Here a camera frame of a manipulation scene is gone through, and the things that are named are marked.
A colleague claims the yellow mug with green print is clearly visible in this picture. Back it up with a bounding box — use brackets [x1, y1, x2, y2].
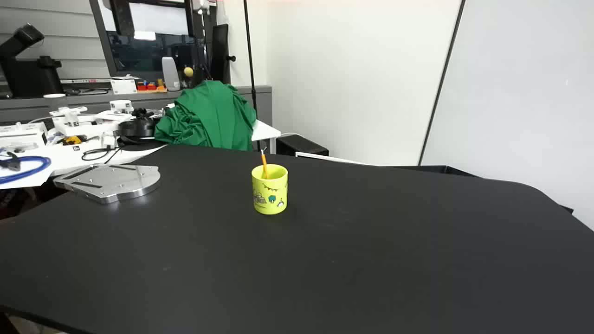
[251, 163, 292, 217]

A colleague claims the low black box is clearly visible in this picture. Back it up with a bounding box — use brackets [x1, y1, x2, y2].
[275, 134, 331, 158]

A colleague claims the green cloth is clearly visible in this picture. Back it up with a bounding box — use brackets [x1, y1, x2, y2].
[153, 78, 259, 154]

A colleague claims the thin black stand pole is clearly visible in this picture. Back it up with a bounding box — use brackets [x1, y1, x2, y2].
[242, 0, 261, 154]

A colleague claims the white cylinder bottle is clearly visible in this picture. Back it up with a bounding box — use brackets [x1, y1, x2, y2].
[160, 56, 183, 93]

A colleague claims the black round disc device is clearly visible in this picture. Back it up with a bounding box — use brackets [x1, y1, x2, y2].
[116, 117, 168, 151]

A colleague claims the slanted black pole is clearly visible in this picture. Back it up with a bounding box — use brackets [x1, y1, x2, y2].
[418, 0, 468, 167]

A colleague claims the dark computer monitor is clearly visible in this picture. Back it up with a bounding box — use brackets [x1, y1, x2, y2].
[90, 0, 220, 82]

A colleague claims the grey workbench shelf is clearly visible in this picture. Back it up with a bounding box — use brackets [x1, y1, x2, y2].
[0, 84, 275, 128]

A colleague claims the white side table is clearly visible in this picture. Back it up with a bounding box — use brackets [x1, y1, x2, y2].
[0, 110, 285, 191]

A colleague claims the black microscope-shaped device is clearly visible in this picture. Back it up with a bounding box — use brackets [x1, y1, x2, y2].
[0, 22, 67, 100]

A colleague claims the silver metal plate with handle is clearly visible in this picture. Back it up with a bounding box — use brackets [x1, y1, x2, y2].
[54, 162, 164, 206]

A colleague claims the thin black cable loop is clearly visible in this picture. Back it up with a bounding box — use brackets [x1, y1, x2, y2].
[80, 145, 119, 165]

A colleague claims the blue cable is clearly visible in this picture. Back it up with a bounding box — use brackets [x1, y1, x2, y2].
[0, 154, 54, 186]

